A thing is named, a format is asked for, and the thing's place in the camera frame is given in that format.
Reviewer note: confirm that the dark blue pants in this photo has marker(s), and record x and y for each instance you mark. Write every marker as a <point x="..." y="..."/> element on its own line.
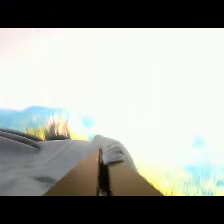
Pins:
<point x="36" y="163"/>

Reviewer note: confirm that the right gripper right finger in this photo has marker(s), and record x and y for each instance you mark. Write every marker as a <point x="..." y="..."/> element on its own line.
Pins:
<point x="130" y="181"/>

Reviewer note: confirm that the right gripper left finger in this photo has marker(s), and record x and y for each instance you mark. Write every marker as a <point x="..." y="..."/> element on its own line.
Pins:
<point x="83" y="180"/>

